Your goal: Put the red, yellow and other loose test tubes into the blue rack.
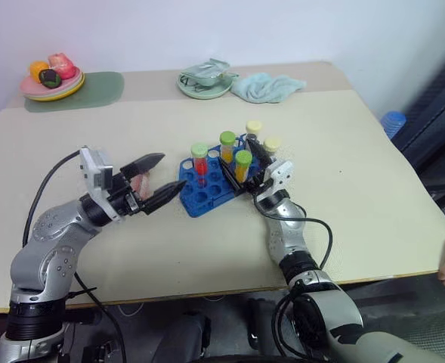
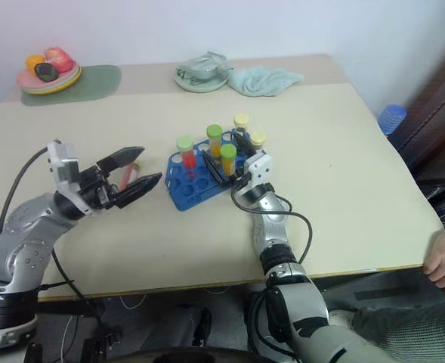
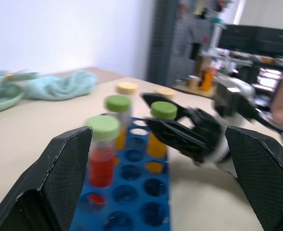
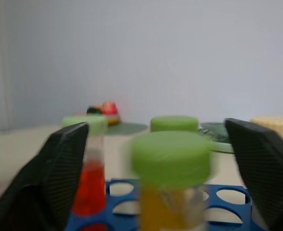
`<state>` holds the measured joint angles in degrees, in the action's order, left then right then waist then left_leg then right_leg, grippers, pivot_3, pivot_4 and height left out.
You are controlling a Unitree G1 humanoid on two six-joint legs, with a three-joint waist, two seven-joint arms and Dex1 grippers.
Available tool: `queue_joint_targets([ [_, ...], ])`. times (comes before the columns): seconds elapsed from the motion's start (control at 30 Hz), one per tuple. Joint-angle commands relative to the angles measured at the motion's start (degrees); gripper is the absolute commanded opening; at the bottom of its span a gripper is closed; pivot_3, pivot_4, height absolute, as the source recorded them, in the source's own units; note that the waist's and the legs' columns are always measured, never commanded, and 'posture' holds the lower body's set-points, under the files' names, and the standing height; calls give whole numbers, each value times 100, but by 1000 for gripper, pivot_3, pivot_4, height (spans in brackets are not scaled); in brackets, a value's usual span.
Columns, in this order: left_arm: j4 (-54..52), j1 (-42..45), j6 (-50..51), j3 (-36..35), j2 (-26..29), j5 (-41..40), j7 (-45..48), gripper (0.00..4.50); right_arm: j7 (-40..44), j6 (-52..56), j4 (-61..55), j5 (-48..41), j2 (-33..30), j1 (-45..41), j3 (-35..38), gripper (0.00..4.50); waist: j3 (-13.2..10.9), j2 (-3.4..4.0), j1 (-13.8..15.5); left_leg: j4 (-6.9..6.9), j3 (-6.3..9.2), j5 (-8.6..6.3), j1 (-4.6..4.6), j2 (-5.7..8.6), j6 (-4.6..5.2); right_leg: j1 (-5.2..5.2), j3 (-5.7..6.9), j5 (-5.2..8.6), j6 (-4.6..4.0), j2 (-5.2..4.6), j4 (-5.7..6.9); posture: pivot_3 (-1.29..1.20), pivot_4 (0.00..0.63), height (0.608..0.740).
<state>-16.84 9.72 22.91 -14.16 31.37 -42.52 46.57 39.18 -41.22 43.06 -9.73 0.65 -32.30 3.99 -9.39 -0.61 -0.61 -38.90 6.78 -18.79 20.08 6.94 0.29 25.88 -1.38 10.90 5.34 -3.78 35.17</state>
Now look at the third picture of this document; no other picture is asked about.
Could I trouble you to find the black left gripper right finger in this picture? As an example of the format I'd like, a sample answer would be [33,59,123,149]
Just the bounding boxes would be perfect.
[224,125,283,231]

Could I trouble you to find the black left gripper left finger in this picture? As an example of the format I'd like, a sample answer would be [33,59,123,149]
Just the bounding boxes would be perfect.
[0,126,94,231]

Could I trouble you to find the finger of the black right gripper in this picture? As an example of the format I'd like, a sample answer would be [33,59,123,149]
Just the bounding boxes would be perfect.
[144,118,212,162]
[140,93,195,120]

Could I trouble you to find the yellow test tube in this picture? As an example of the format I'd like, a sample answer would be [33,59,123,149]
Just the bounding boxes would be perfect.
[146,101,178,158]
[104,95,134,152]

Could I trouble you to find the red test tube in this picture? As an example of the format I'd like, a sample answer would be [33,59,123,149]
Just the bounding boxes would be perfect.
[85,115,122,189]

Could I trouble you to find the test tube with cream cap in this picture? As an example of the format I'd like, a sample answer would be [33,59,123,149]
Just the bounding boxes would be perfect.
[154,87,176,99]
[115,82,138,97]

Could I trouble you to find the blue test tube rack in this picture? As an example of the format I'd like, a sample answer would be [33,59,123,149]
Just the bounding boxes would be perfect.
[68,117,172,231]

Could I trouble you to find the wooden tray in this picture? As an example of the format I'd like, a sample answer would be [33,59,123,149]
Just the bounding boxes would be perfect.
[174,82,217,97]

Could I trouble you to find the orange bottle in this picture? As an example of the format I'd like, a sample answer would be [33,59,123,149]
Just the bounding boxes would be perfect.
[202,67,215,92]

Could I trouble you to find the dark pegboard panel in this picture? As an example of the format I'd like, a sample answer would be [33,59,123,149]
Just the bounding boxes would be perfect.
[147,0,229,90]

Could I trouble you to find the pale green plate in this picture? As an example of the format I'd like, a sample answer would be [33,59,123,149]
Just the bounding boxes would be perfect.
[0,84,25,115]

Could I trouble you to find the teal towel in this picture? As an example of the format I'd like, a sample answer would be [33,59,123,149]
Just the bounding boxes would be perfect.
[25,69,99,101]

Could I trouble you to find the pale green plastic utensil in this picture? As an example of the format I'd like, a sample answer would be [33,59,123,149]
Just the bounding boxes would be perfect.
[0,69,40,88]

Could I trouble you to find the black storage cases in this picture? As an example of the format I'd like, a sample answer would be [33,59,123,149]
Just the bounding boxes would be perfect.
[219,24,283,58]

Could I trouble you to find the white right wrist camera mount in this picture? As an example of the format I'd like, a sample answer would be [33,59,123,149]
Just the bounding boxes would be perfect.
[204,117,232,169]

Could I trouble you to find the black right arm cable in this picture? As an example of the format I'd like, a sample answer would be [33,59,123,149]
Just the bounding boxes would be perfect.
[251,110,283,156]

